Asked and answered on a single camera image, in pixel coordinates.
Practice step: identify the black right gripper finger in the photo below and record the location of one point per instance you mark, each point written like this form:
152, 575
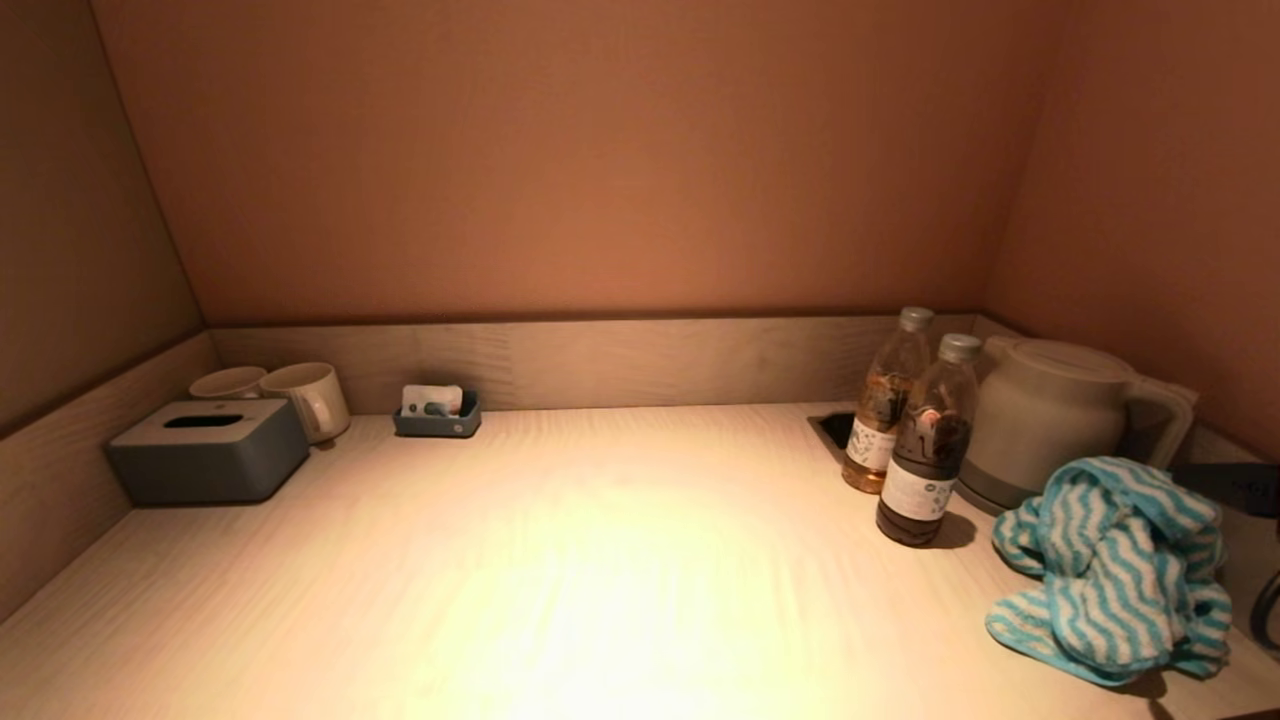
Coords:
1235, 488

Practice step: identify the blue white striped towel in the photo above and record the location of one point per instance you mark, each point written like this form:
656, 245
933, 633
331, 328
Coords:
1100, 570

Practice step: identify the white electric kettle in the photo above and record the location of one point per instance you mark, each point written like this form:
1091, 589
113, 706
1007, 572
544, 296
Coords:
1050, 420

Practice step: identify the grey kettle base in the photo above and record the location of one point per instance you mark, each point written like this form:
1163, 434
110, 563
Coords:
985, 492

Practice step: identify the front clear water bottle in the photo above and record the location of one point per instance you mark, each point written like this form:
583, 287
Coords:
925, 470

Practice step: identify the clear water bottle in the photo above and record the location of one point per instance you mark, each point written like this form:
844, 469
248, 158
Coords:
925, 470
880, 400

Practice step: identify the rear clear water bottle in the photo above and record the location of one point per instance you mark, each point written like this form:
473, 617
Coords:
880, 400

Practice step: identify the black recessed table socket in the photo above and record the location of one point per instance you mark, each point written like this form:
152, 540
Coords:
830, 430

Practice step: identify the small grey sachet tray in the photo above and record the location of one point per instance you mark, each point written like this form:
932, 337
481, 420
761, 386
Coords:
435, 428

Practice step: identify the white sachets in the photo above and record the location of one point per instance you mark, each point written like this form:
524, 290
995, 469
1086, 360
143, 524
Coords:
430, 398

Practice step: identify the white ceramic mug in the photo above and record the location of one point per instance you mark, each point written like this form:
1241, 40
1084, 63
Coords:
225, 385
300, 395

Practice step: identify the grey tissue box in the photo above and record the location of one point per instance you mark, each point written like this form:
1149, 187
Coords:
200, 460

